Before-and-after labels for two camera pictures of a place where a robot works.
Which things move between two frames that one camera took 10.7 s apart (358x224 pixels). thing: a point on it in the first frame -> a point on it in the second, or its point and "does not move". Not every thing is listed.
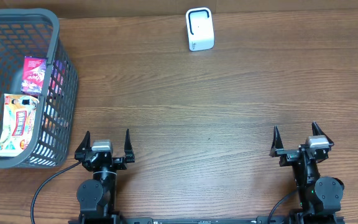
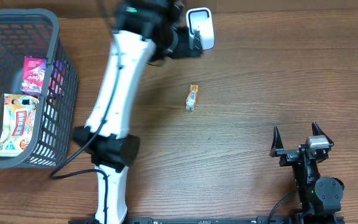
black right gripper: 288,155 does not move
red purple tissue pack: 34,70 does not move
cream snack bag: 18,116 does not move
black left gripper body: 120,164 -> 183,47
